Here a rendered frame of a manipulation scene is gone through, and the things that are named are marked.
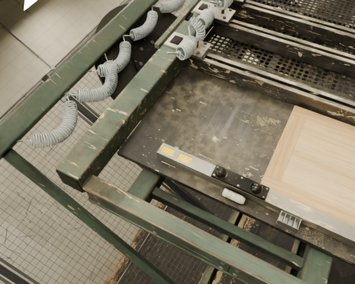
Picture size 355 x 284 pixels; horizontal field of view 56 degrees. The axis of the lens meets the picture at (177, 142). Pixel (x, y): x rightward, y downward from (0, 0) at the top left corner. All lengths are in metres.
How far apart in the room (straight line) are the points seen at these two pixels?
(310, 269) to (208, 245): 0.34
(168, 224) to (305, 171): 0.54
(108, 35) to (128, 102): 0.68
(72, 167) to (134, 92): 0.39
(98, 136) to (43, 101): 0.50
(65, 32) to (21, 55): 0.86
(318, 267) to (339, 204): 0.22
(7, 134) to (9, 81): 4.40
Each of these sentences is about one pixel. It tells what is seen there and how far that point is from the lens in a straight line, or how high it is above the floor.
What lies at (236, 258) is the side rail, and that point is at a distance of 1.07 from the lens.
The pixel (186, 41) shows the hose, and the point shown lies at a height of 1.85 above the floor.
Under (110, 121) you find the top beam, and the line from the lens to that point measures 1.27.
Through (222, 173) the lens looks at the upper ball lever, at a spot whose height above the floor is 1.52.
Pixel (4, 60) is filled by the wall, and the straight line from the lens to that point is 6.10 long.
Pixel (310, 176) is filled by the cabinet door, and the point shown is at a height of 1.23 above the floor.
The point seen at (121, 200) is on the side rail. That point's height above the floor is 1.69.
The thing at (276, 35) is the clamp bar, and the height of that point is 1.55.
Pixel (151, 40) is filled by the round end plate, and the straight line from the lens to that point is 2.10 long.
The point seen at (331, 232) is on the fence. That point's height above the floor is 1.15.
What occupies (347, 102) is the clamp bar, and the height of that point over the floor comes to 1.23.
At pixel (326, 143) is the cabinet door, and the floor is 1.22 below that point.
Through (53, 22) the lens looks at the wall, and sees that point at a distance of 6.49.
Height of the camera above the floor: 1.95
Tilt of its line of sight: 14 degrees down
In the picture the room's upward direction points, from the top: 48 degrees counter-clockwise
